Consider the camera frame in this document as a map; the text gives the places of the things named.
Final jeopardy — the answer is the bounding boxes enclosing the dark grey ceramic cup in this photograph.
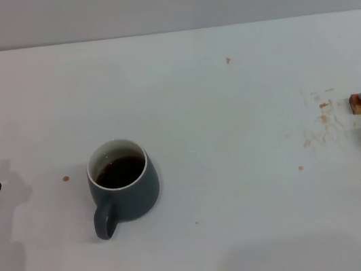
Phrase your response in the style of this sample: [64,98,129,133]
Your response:
[81,132,168,242]

